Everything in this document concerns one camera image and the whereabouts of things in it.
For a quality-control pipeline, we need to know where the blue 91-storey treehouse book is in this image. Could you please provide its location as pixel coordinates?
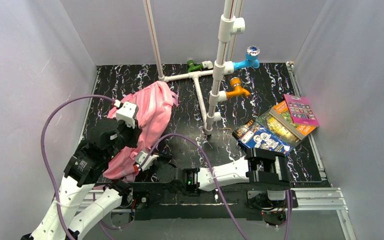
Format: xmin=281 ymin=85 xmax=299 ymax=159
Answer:
xmin=238 ymin=130 xmax=292 ymax=155

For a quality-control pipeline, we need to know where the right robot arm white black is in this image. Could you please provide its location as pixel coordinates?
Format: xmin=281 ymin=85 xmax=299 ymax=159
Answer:
xmin=156 ymin=148 xmax=294 ymax=212

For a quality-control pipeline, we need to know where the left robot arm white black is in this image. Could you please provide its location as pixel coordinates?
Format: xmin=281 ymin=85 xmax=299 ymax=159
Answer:
xmin=22 ymin=118 xmax=142 ymax=240

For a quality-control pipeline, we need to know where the dark treehouse book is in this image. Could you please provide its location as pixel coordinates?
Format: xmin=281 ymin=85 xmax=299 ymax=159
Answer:
xmin=232 ymin=118 xmax=256 ymax=140

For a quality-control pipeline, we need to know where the green pipe valve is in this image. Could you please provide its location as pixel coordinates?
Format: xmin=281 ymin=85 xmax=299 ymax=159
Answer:
xmin=186 ymin=59 xmax=203 ymax=73

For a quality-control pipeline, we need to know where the orange tap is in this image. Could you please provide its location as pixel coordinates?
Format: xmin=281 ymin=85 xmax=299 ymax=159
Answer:
xmin=226 ymin=77 xmax=251 ymax=99

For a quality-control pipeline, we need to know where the green cover book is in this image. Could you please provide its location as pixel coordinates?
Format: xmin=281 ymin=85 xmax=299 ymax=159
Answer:
xmin=256 ymin=111 xmax=302 ymax=148

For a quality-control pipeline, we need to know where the orange cover book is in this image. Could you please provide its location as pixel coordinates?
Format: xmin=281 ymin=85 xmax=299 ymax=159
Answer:
xmin=268 ymin=100 xmax=317 ymax=141

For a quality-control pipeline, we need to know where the blue tap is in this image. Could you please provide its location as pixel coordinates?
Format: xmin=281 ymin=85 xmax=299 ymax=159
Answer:
xmin=233 ymin=45 xmax=260 ymax=71

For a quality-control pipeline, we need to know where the pink small book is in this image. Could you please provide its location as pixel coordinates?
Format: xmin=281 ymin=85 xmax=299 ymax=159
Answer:
xmin=283 ymin=94 xmax=320 ymax=127

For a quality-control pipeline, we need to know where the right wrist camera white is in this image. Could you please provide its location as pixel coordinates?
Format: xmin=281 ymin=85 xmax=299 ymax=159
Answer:
xmin=130 ymin=150 xmax=159 ymax=172

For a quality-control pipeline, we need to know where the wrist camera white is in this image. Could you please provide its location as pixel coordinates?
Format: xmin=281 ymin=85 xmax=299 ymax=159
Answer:
xmin=130 ymin=150 xmax=159 ymax=172
xmin=114 ymin=100 xmax=139 ymax=129

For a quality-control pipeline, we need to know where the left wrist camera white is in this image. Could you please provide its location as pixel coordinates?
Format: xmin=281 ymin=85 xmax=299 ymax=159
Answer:
xmin=114 ymin=100 xmax=139 ymax=129

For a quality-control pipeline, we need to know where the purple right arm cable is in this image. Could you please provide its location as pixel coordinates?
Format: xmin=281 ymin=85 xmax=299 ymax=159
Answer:
xmin=138 ymin=133 xmax=294 ymax=240

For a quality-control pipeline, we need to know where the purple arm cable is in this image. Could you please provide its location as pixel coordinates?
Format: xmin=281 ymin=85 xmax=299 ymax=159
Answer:
xmin=138 ymin=133 xmax=294 ymax=240
xmin=40 ymin=94 xmax=117 ymax=240

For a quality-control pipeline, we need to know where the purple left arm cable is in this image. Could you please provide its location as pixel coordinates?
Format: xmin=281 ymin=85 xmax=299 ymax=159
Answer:
xmin=40 ymin=94 xmax=117 ymax=240

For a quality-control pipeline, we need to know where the white PVC pipe frame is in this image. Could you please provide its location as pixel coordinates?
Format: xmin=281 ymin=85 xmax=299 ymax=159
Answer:
xmin=143 ymin=0 xmax=245 ymax=135

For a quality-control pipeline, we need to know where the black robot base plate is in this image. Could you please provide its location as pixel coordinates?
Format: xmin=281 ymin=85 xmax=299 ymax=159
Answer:
xmin=92 ymin=180 xmax=299 ymax=222

